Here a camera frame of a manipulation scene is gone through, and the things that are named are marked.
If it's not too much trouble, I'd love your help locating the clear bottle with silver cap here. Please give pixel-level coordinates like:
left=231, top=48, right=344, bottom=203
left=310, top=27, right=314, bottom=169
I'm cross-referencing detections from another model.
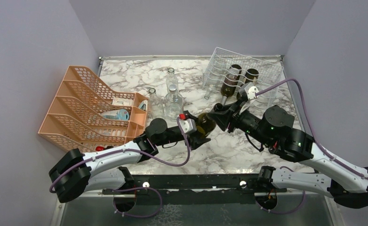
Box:
left=164, top=84, right=184, bottom=121

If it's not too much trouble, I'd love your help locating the white wire wine rack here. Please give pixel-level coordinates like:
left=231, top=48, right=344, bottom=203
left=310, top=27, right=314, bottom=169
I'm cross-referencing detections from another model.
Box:
left=203, top=47, right=283, bottom=102

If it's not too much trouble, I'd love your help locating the clear square glass bottle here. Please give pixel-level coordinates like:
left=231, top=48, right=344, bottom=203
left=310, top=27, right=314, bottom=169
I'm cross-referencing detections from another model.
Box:
left=148, top=88, right=165, bottom=119

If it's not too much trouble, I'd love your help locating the green wine bottle silver neck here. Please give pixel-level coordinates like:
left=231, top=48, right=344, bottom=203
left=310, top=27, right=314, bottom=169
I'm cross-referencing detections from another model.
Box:
left=196, top=113, right=216, bottom=138

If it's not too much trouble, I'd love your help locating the white card box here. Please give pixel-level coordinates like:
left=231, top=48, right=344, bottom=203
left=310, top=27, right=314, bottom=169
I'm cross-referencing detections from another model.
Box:
left=112, top=97, right=134, bottom=106

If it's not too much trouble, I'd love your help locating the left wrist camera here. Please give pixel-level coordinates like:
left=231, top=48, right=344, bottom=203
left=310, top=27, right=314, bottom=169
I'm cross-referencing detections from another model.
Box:
left=178, top=114, right=197, bottom=135

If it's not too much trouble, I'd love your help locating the green wine bottle white label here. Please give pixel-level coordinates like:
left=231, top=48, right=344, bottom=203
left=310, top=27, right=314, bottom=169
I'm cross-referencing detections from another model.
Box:
left=220, top=64, right=242, bottom=105

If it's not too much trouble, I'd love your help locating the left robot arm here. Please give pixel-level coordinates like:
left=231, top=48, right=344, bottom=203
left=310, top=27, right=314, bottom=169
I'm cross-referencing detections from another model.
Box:
left=49, top=112, right=216, bottom=203

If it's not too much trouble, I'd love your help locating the orange plastic file organizer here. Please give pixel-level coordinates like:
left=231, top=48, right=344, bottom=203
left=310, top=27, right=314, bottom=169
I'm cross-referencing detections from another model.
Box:
left=38, top=65, right=148, bottom=153

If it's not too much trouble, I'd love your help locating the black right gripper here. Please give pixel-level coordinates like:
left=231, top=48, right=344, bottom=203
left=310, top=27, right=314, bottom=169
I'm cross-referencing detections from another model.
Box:
left=208, top=97, right=274, bottom=147

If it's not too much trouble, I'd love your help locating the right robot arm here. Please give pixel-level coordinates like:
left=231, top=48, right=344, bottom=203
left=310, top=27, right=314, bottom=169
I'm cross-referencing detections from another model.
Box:
left=208, top=102, right=368, bottom=209

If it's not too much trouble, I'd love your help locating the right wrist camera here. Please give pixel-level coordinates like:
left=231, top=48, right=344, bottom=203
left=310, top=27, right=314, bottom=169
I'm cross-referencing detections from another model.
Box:
left=237, top=82, right=259, bottom=106

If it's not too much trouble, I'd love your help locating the green wine bottle dark label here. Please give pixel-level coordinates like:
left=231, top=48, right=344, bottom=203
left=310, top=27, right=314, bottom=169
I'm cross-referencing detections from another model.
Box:
left=240, top=68, right=259, bottom=86

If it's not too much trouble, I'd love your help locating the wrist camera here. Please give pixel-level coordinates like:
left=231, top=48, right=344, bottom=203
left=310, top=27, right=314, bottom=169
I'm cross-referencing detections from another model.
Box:
left=237, top=82, right=259, bottom=106
left=178, top=114, right=197, bottom=135

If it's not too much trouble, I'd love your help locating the tall clear glass bottle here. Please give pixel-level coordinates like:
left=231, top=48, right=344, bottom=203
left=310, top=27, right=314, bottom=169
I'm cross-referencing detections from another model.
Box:
left=166, top=67, right=178, bottom=91

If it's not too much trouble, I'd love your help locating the blue correction tape package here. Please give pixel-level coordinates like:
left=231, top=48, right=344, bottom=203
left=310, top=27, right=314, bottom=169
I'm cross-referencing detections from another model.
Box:
left=101, top=109, right=130, bottom=121

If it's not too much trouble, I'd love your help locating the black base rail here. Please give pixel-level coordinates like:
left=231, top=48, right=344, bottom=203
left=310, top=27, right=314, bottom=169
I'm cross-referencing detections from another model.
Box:
left=102, top=173, right=271, bottom=205

